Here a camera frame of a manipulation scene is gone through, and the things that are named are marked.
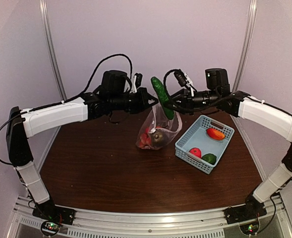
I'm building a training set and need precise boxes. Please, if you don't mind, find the red tomato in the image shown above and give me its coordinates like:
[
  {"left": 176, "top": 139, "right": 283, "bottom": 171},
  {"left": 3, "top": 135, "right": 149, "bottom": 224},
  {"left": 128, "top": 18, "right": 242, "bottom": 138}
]
[{"left": 189, "top": 147, "right": 202, "bottom": 158}]

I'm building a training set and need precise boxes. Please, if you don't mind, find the aluminium frame post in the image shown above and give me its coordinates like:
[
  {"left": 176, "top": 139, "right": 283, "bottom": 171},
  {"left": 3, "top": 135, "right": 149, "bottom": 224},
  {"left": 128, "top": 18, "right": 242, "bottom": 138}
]
[
  {"left": 233, "top": 0, "right": 258, "bottom": 91},
  {"left": 39, "top": 0, "right": 67, "bottom": 100}
]

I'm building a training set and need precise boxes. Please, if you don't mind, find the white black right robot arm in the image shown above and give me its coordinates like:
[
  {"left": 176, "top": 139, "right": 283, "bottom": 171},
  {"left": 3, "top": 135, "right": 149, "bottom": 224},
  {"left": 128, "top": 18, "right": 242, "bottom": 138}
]
[{"left": 164, "top": 68, "right": 292, "bottom": 219}]

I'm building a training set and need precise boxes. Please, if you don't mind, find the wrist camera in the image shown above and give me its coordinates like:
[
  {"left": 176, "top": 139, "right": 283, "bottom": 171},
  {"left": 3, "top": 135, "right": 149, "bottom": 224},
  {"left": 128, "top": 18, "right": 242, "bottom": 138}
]
[
  {"left": 130, "top": 73, "right": 143, "bottom": 93},
  {"left": 174, "top": 69, "right": 196, "bottom": 97}
]

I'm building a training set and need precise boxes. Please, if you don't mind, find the clear zip top bag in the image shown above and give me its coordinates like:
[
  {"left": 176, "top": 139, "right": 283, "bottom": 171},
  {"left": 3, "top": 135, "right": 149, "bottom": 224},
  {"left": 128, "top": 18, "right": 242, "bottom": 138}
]
[{"left": 136, "top": 104, "right": 182, "bottom": 150}]

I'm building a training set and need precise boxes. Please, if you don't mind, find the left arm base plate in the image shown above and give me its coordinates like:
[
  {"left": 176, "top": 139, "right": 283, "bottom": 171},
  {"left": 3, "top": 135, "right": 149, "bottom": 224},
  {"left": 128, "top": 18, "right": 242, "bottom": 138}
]
[{"left": 32, "top": 204, "right": 76, "bottom": 225}]

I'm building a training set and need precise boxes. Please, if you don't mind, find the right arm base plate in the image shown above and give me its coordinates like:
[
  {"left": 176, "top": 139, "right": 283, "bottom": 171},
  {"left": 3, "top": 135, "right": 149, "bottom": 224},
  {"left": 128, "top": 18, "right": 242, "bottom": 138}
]
[{"left": 224, "top": 204, "right": 267, "bottom": 225}]

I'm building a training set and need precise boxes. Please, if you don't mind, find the right aluminium frame post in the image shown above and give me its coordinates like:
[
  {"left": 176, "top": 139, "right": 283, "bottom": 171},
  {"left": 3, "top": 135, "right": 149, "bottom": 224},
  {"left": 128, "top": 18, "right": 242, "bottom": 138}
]
[{"left": 233, "top": 0, "right": 258, "bottom": 91}]

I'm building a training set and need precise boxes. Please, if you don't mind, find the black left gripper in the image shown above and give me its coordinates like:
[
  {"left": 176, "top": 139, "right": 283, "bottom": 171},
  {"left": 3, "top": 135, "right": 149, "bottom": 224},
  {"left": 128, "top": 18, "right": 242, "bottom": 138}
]
[{"left": 110, "top": 86, "right": 159, "bottom": 114}]

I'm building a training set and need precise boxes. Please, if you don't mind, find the red peach bunch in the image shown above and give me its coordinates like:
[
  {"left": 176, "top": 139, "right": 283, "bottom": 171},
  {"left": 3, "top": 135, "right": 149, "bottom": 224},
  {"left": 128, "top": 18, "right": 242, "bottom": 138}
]
[{"left": 138, "top": 126, "right": 161, "bottom": 149}]

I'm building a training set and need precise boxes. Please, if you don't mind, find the front aluminium rail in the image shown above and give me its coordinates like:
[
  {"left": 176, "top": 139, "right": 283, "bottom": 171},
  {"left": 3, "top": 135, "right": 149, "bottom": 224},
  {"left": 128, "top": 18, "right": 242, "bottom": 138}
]
[{"left": 6, "top": 195, "right": 292, "bottom": 238}]

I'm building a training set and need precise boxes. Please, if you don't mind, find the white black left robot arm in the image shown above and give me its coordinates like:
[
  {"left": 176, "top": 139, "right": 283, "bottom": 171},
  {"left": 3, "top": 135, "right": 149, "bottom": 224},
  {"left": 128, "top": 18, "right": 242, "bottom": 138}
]
[{"left": 6, "top": 70, "right": 158, "bottom": 220}]

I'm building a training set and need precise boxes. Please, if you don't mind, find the green bell pepper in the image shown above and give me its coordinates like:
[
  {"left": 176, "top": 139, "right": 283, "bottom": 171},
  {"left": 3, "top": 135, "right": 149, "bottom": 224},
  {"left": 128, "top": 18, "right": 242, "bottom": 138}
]
[{"left": 201, "top": 153, "right": 217, "bottom": 165}]

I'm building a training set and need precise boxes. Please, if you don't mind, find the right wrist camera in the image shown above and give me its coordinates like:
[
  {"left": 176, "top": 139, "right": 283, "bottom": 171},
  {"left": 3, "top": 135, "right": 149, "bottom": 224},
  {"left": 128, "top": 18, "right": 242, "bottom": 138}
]
[{"left": 174, "top": 69, "right": 196, "bottom": 97}]

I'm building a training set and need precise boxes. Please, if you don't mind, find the green cucumber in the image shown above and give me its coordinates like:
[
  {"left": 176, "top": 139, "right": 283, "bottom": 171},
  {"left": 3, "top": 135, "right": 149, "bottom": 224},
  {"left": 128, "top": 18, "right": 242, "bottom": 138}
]
[{"left": 151, "top": 76, "right": 175, "bottom": 120}]

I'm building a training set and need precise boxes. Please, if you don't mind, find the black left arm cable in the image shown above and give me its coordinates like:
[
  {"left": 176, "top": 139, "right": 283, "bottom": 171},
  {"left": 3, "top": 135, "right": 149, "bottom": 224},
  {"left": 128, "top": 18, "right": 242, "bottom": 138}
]
[{"left": 0, "top": 53, "right": 134, "bottom": 164}]

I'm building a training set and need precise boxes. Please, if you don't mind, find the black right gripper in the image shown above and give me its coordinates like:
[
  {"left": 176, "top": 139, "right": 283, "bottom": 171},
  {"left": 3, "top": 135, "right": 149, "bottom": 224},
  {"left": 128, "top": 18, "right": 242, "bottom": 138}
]
[{"left": 164, "top": 86, "right": 220, "bottom": 115}]

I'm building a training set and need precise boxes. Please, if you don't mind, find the light blue plastic basket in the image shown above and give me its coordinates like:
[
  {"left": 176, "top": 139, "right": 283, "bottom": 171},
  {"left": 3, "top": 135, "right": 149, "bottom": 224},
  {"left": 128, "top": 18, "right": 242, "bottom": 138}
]
[{"left": 175, "top": 115, "right": 235, "bottom": 174}]

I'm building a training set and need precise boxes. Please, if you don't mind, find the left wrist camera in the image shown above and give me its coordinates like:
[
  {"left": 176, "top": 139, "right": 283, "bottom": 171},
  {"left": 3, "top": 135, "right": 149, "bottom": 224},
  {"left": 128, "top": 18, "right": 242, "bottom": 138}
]
[{"left": 130, "top": 73, "right": 143, "bottom": 93}]

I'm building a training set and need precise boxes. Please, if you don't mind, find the left aluminium frame post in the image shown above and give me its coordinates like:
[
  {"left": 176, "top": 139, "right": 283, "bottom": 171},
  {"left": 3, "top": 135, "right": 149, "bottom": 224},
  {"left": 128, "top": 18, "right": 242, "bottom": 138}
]
[{"left": 39, "top": 0, "right": 67, "bottom": 100}]

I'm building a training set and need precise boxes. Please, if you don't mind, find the orange red pepper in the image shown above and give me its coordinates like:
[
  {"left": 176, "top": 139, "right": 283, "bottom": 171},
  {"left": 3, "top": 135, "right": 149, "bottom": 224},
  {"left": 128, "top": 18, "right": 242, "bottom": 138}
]
[{"left": 206, "top": 128, "right": 226, "bottom": 141}]

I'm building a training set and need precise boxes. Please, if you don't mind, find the dark purple eggplant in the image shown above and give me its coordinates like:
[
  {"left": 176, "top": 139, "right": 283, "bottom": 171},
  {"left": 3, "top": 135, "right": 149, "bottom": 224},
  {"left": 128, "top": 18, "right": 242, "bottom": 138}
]
[{"left": 149, "top": 130, "right": 170, "bottom": 149}]

